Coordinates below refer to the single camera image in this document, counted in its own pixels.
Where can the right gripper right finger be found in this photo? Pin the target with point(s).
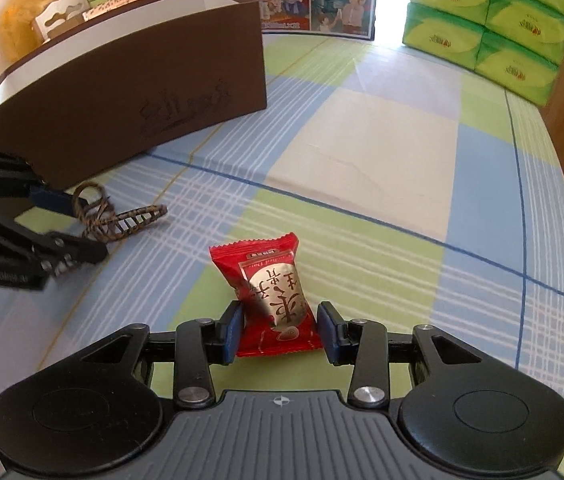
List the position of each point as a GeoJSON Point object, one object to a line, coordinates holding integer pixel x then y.
{"type": "Point", "coordinates": [361, 344]}

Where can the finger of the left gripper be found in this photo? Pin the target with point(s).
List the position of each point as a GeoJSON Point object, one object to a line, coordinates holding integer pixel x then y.
{"type": "Point", "coordinates": [53, 200]}
{"type": "Point", "coordinates": [59, 252]}

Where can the green tissue pack stack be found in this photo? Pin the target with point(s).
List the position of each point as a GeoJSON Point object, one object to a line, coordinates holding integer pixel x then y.
{"type": "Point", "coordinates": [518, 44]}

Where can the yellow plastic bag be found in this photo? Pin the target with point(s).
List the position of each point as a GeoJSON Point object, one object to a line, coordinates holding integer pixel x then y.
{"type": "Point", "coordinates": [17, 34]}

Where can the brown cardboard storage box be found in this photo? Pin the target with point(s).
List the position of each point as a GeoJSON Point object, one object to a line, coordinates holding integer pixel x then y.
{"type": "Point", "coordinates": [131, 79]}

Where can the red snack packet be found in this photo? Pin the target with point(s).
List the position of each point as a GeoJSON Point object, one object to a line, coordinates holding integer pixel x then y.
{"type": "Point", "coordinates": [277, 317]}

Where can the checked tablecloth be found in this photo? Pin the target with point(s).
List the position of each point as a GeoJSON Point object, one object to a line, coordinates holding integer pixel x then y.
{"type": "Point", "coordinates": [420, 193]}

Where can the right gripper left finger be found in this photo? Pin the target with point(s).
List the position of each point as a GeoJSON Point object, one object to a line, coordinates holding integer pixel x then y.
{"type": "Point", "coordinates": [199, 344]}

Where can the leopard print hair clip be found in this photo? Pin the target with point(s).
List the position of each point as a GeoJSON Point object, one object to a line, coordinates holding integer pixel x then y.
{"type": "Point", "coordinates": [102, 222]}

